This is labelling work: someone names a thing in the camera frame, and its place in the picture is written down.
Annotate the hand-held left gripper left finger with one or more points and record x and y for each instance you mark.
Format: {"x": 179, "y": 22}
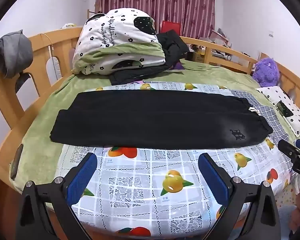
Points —
{"x": 81, "y": 177}

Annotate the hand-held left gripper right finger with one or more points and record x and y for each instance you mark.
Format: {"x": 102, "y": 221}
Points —
{"x": 212, "y": 175}

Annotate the black pants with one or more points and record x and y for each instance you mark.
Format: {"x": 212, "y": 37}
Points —
{"x": 152, "y": 120}

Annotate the white flowered pillow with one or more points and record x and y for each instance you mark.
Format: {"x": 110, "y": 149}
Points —
{"x": 295, "y": 120}

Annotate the grey checked cloth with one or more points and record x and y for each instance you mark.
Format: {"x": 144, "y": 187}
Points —
{"x": 267, "y": 112}

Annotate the fruit print plastic tablecloth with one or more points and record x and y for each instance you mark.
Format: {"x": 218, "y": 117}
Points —
{"x": 140, "y": 180}

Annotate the green blanket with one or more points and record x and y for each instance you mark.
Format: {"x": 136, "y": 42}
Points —
{"x": 40, "y": 135}

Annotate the purple plush toy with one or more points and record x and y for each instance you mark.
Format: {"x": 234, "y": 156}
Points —
{"x": 265, "y": 71}

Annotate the purple book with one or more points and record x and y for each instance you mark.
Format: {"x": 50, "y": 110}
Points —
{"x": 177, "y": 67}

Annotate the black jacket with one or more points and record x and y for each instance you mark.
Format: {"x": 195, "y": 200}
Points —
{"x": 172, "y": 45}

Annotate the grey hanging garment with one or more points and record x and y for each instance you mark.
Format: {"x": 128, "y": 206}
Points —
{"x": 15, "y": 50}

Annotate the folded white flowered quilt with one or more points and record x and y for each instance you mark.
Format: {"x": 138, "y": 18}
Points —
{"x": 115, "y": 30}

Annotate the red box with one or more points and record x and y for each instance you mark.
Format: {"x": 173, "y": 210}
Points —
{"x": 170, "y": 26}

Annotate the dark red patterned curtain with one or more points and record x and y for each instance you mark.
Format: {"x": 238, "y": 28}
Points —
{"x": 165, "y": 0}

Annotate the wooden bed frame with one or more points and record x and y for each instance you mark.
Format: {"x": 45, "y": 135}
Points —
{"x": 5, "y": 97}

